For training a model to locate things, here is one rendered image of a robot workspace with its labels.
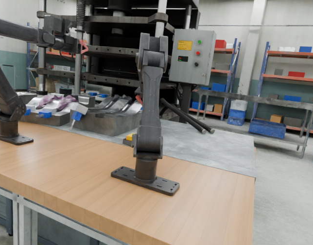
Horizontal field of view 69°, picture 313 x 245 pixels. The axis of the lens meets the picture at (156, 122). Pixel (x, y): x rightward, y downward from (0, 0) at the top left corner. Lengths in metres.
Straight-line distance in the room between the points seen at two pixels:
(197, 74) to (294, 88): 5.85
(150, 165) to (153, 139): 0.07
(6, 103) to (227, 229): 0.84
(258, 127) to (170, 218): 4.13
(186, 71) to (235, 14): 6.22
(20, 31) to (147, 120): 0.60
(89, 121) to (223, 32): 7.02
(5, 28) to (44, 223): 1.07
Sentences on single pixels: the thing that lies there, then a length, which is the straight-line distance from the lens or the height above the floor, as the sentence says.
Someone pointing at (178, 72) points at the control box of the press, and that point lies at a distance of 1.84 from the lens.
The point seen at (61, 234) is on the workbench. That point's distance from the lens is 1.52.
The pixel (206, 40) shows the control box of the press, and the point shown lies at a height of 1.39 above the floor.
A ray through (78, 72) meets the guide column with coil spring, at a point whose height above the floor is 1.05.
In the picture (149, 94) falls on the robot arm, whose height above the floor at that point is 1.05.
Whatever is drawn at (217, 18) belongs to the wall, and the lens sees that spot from 8.06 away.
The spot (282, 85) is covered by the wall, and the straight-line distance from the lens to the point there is 7.49.
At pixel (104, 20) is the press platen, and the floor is 1.50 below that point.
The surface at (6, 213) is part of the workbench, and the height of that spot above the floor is 0.15.
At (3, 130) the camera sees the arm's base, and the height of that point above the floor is 0.84.
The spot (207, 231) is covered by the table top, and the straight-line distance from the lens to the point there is 0.54.
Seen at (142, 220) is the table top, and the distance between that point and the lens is 0.53.
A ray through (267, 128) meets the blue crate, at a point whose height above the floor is 0.39.
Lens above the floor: 1.11
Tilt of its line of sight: 12 degrees down
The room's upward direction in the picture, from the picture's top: 7 degrees clockwise
